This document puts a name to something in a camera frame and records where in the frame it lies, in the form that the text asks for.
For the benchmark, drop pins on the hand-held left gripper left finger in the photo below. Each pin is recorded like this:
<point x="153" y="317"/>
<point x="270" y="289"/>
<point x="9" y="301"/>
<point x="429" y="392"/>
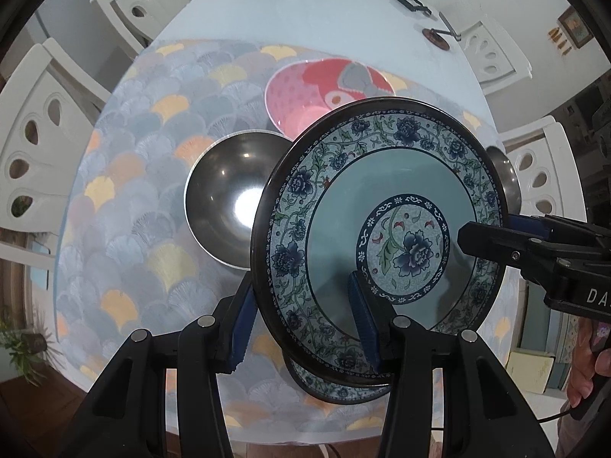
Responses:
<point x="241" y="329"/>

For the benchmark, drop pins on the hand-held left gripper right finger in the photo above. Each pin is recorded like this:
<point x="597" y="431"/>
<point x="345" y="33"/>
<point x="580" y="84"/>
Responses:
<point x="365" y="319"/>

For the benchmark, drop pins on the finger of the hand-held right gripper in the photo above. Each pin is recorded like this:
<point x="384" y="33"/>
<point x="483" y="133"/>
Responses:
<point x="525" y="224"/>
<point x="487" y="241"/>

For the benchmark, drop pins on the steel bowl red exterior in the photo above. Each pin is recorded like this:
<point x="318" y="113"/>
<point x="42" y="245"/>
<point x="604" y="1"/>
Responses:
<point x="506" y="176"/>

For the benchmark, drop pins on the blue floral ceramic plate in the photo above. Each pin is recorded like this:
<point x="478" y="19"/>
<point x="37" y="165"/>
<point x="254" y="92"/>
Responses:
<point x="343" y="210"/>
<point x="329" y="389"/>

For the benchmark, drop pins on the steel bowl blue exterior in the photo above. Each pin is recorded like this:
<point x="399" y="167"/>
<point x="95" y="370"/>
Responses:
<point x="224" y="200"/>

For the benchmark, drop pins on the pink cartoon bowl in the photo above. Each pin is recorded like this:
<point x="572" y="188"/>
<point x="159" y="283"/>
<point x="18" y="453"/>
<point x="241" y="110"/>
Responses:
<point x="296" y="100"/>

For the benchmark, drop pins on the person's right hand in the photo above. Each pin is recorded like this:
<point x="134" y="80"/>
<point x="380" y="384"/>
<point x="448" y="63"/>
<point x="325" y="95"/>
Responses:
<point x="582" y="367"/>

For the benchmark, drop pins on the cream notebook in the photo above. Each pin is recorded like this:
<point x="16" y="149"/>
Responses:
<point x="530" y="369"/>

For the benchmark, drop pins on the fan-patterned table mat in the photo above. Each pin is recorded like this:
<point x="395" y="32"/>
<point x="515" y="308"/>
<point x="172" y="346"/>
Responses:
<point x="143" y="152"/>

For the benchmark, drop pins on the potted green plant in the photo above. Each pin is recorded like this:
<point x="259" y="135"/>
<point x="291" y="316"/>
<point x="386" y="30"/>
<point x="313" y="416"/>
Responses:
<point x="24" y="343"/>

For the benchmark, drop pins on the framed wall picture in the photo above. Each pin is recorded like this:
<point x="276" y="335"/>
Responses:
<point x="575" y="26"/>

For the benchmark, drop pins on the black frame stand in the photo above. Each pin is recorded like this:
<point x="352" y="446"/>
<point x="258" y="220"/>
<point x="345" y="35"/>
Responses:
<point x="420" y="8"/>

